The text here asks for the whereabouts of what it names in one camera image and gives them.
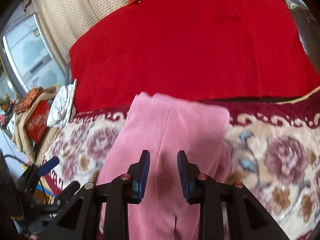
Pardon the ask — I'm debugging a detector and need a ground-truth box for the beige coat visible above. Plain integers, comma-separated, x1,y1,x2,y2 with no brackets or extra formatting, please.
11,85,60,163

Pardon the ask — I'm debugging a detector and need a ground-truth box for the red cardboard box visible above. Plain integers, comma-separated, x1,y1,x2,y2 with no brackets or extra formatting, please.
24,101,50,143

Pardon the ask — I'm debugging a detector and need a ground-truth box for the wooden bed headboard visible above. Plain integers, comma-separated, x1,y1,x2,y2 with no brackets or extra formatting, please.
290,8,319,72

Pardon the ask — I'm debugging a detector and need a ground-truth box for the floral plush blanket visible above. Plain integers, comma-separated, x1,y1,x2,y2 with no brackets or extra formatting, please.
39,89,319,239

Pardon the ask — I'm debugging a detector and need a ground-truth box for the beige dotted curtain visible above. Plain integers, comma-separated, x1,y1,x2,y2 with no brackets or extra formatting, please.
23,0,129,69

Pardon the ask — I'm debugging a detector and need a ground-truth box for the pink corduroy zip jacket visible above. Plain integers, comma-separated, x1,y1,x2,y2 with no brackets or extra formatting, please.
97,93,232,239

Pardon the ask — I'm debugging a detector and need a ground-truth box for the white black patterned pillow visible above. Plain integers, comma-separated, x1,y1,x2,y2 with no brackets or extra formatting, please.
47,79,77,128

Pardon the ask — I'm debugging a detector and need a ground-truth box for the red quilt on sofa back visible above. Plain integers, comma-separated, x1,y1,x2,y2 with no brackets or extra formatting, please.
69,0,319,112

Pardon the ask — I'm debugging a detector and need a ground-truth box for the black cable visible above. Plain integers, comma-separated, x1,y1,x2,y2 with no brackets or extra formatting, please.
2,154,33,168

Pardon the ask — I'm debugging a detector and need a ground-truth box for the orange black folded cloth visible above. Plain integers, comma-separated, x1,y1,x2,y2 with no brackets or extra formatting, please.
14,87,43,115

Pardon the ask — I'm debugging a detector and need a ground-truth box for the flower bouquet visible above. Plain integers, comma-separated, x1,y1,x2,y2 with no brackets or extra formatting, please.
0,94,15,114

